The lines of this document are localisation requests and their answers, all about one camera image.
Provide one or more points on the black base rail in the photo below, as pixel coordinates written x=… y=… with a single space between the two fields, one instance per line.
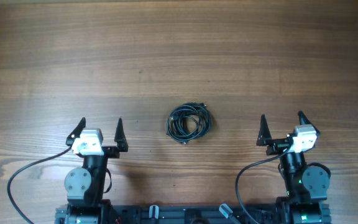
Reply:
x=261 y=213

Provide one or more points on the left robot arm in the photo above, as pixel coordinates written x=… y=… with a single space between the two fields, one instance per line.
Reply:
x=85 y=185

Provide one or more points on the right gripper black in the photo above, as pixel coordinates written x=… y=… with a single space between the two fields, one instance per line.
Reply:
x=265 y=139

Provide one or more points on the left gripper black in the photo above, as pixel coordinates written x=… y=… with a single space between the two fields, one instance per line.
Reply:
x=112 y=153

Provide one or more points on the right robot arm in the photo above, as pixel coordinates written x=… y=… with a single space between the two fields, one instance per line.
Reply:
x=306 y=183

